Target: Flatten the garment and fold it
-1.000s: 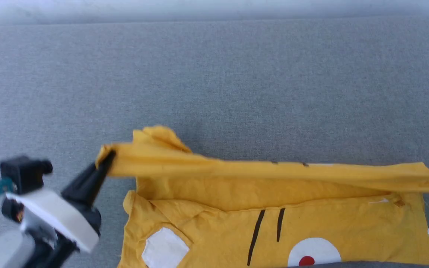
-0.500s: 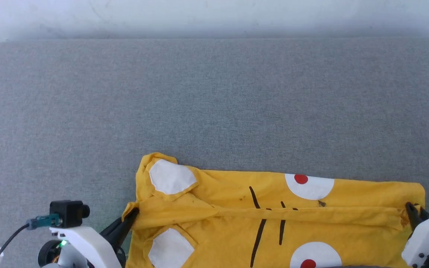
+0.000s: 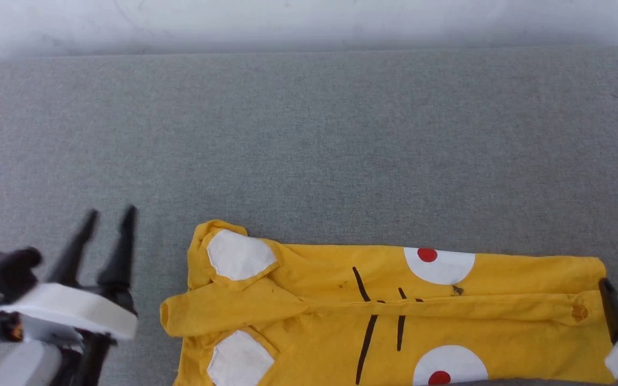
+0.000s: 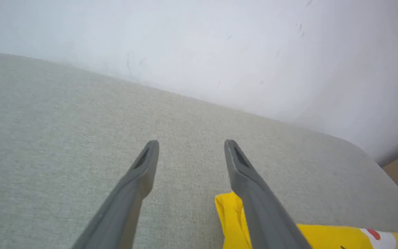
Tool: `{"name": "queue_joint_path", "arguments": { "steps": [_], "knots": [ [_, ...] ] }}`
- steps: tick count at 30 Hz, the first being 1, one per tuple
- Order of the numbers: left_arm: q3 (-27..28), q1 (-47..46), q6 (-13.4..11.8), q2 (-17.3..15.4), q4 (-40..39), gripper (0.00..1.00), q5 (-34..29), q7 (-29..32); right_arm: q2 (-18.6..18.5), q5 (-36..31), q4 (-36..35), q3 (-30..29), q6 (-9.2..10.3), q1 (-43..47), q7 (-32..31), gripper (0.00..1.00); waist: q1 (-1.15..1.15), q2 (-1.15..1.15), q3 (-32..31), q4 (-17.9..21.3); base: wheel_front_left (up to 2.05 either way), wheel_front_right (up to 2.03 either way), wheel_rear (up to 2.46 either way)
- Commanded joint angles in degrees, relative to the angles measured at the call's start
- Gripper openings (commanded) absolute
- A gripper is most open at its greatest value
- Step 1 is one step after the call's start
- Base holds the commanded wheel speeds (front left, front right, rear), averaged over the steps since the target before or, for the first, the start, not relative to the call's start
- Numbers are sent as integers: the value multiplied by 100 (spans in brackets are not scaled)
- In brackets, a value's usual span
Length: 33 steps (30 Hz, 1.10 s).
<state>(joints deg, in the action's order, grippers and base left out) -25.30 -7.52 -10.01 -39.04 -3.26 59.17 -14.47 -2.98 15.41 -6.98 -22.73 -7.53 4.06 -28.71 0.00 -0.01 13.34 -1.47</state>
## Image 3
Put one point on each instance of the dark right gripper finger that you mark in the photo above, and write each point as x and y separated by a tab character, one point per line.
616	311

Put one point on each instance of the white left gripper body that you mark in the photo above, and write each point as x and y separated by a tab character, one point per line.
73	311

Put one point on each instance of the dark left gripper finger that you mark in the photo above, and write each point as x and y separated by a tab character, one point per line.
118	252
75	249

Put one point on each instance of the yellow printed shirt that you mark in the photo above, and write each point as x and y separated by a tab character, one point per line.
319	321

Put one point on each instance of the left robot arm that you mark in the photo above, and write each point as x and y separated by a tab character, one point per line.
30	359

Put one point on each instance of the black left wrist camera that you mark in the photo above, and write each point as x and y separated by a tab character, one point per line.
3	271

